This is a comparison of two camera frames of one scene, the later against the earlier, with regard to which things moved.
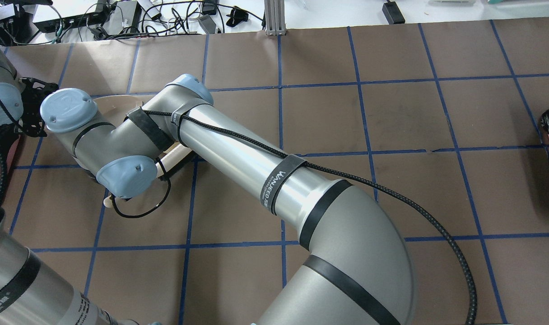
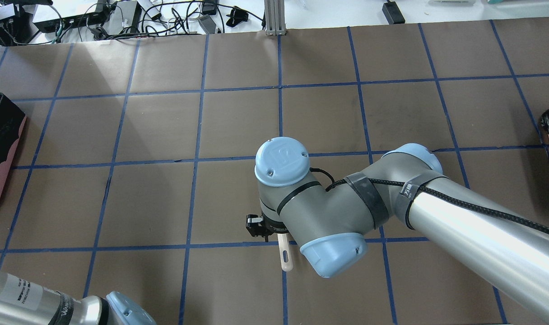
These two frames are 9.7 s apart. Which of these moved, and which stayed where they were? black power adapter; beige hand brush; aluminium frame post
Moved: beige hand brush
Stayed: black power adapter; aluminium frame post
